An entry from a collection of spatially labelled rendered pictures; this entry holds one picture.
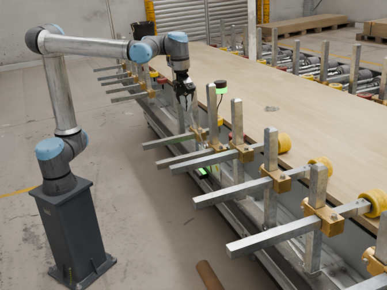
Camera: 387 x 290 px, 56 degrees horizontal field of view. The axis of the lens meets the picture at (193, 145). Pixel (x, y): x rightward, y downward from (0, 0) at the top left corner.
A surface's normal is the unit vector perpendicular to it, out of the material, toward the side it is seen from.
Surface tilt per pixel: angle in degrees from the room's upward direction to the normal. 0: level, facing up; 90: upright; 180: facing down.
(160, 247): 0
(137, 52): 90
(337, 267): 0
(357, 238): 90
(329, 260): 0
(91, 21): 90
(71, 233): 90
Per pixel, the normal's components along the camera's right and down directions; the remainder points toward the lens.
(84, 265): 0.81, 0.19
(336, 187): -0.08, -0.90
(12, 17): 0.41, 0.36
